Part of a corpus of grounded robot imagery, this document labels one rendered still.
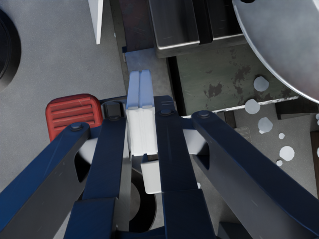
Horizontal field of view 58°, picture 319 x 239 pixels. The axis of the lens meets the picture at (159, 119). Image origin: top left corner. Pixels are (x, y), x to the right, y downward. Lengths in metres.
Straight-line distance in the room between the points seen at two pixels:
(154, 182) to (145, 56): 0.19
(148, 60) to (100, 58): 0.68
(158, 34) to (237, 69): 0.14
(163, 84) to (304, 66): 0.20
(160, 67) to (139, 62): 0.03
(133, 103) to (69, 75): 0.98
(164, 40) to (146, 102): 0.23
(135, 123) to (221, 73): 0.30
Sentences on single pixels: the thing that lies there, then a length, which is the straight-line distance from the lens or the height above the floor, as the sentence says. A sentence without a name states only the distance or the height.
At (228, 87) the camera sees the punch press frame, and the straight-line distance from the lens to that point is 0.44.
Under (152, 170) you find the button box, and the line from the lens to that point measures 0.45.
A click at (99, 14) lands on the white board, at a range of 0.87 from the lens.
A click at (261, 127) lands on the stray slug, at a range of 0.45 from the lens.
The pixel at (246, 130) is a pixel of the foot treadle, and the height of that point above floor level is 0.16.
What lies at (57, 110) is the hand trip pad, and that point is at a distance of 0.33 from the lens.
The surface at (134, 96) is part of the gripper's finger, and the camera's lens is 0.16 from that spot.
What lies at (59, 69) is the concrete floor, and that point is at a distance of 1.14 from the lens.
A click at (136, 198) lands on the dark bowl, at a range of 1.11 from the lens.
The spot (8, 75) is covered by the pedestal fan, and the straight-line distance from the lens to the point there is 1.19.
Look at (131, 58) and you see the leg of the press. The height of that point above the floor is 0.64.
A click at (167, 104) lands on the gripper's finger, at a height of 0.90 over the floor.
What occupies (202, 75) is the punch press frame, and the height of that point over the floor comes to 0.64.
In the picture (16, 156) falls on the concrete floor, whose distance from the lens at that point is 1.19.
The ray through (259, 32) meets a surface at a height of 0.78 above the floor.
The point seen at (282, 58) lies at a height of 0.78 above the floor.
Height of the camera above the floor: 1.07
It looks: 89 degrees down
